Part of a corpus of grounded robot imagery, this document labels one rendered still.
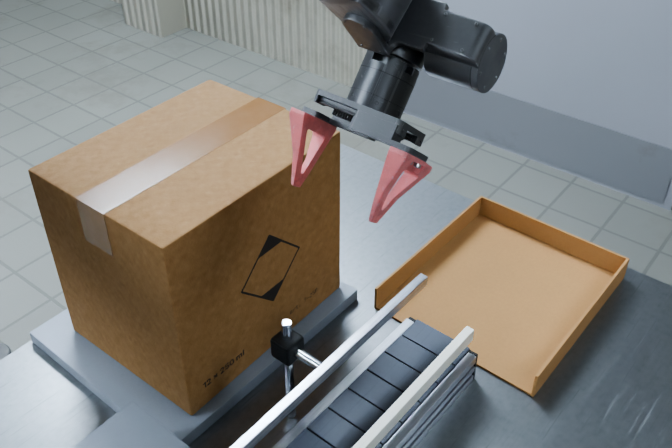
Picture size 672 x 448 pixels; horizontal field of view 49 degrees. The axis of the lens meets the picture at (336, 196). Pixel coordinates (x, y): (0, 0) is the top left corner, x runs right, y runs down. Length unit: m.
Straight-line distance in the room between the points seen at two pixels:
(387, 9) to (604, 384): 0.62
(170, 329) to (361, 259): 0.42
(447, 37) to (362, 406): 0.46
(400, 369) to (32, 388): 0.48
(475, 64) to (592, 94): 2.17
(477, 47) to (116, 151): 0.48
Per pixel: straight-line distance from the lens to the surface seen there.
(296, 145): 0.75
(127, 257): 0.86
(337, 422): 0.92
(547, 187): 2.92
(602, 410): 1.05
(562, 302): 1.17
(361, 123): 0.71
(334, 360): 0.87
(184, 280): 0.83
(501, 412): 1.01
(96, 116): 3.42
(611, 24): 2.73
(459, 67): 0.70
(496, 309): 1.13
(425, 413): 0.93
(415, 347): 1.00
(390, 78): 0.72
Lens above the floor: 1.61
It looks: 36 degrees down
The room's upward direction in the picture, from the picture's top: straight up
